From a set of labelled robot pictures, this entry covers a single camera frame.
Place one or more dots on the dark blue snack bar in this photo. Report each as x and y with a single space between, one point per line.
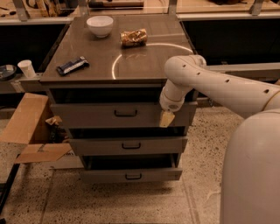
72 65

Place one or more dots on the white ceramic bowl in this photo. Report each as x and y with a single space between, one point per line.
100 26

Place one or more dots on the grey bottom drawer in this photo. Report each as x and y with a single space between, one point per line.
130 176

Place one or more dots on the dark round lid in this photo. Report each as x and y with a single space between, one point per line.
7 72

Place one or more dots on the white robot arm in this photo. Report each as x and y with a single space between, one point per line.
250 187

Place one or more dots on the grey middle drawer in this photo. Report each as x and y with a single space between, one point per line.
128 146

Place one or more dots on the crumpled gold snack bag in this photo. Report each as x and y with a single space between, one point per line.
133 38

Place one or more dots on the white paper cup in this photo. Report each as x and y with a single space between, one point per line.
27 68

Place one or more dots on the brown cardboard box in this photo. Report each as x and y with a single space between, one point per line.
28 126

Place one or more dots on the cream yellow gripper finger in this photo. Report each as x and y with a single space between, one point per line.
166 118

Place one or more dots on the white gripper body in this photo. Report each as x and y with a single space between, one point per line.
171 105

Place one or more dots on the grey top drawer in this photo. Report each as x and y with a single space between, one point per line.
108 115

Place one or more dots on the grey drawer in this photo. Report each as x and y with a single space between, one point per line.
128 146
130 176
108 115

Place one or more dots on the grey drawer cabinet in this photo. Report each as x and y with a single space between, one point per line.
121 74

